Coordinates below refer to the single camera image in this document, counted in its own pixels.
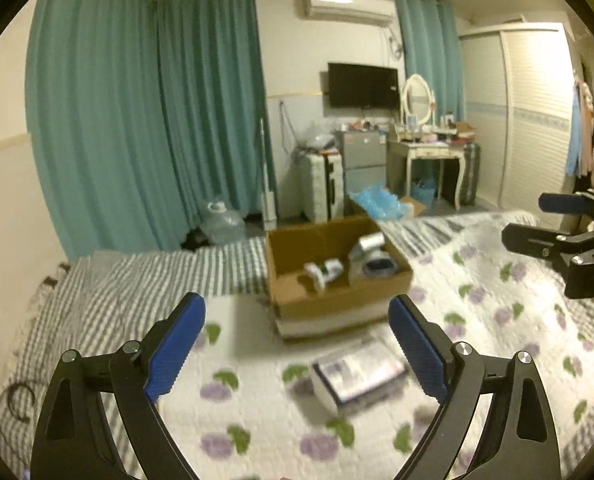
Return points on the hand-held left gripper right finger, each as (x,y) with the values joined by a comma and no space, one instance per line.
(417,345)

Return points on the hanging clothes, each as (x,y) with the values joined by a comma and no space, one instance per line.
(584,130)

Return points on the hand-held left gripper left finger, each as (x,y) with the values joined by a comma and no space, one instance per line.
(177,340)

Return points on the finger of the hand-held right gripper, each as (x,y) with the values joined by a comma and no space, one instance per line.
(527,241)
(562,203)

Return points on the white floral quilt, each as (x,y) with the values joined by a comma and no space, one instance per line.
(477,320)

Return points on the blue plastic bag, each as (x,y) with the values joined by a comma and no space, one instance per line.
(377,202)

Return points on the black wall television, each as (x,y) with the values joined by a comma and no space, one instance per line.
(363,85)

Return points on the white suitcase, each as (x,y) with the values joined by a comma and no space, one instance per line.
(319,185)

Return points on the white air conditioner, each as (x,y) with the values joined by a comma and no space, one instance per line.
(349,6)

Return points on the brown cardboard box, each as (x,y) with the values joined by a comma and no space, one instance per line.
(297,250)

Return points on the white tube bottle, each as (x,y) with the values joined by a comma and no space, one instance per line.
(324,271)

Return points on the wide teal curtain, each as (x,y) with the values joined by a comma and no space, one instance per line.
(212,100)
(102,110)

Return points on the small cardboard box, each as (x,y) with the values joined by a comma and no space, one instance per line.
(414,207)

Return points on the grey mini fridge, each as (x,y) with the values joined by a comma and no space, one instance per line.
(362,160)

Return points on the white oval mirror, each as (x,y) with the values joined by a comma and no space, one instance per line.
(417,97)

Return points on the dark suitcase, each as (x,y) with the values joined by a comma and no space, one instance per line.
(471,175)

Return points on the clear water jug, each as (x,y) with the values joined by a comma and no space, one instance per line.
(222,225)

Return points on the blue waste basket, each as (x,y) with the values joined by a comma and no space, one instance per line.
(423,192)

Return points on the white sliding wardrobe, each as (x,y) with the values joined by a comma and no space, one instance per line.
(522,120)

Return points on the clear plastic tissue packet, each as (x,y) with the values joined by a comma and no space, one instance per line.
(357,372)

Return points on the narrow teal curtain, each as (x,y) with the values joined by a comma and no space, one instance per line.
(429,55)

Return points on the clear plastic bag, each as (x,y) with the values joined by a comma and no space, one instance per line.
(319,135)

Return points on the grey striped blanket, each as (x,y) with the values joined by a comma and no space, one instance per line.
(127,290)

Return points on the white dressing table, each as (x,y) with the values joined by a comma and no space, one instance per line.
(427,152)

